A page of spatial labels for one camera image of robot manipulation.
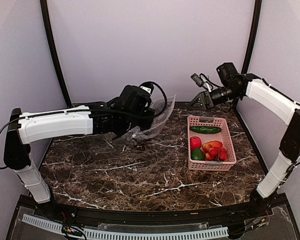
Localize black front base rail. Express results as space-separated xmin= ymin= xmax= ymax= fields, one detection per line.
xmin=14 ymin=193 xmax=291 ymax=235

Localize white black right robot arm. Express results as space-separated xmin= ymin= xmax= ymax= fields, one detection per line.
xmin=189 ymin=73 xmax=300 ymax=199

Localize clear zip top bag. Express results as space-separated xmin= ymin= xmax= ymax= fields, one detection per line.
xmin=120 ymin=95 xmax=176 ymax=145

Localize black right frame post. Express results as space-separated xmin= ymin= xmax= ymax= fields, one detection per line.
xmin=241 ymin=0 xmax=262 ymax=74

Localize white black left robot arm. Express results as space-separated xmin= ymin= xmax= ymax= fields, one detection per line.
xmin=3 ymin=82 xmax=155 ymax=218

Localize pink perforated plastic basket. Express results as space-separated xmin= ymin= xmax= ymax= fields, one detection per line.
xmin=187 ymin=115 xmax=237 ymax=172

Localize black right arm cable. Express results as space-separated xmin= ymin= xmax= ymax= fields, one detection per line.
xmin=284 ymin=154 xmax=300 ymax=176

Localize orange yellow mango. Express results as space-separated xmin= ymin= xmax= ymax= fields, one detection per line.
xmin=202 ymin=140 xmax=223 ymax=151

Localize white slotted cable duct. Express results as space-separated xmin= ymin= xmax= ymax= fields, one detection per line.
xmin=22 ymin=214 xmax=229 ymax=240

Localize black frame post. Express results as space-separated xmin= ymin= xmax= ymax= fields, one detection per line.
xmin=39 ymin=0 xmax=72 ymax=108
xmin=241 ymin=0 xmax=262 ymax=74

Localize black left frame post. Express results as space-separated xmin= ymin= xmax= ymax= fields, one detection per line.
xmin=39 ymin=0 xmax=72 ymax=108

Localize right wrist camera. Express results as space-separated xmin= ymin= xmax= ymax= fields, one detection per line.
xmin=190 ymin=73 xmax=212 ymax=92

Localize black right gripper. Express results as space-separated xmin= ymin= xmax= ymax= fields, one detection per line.
xmin=186 ymin=84 xmax=241 ymax=111

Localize green cucumber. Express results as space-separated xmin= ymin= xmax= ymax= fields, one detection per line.
xmin=189 ymin=126 xmax=222 ymax=135

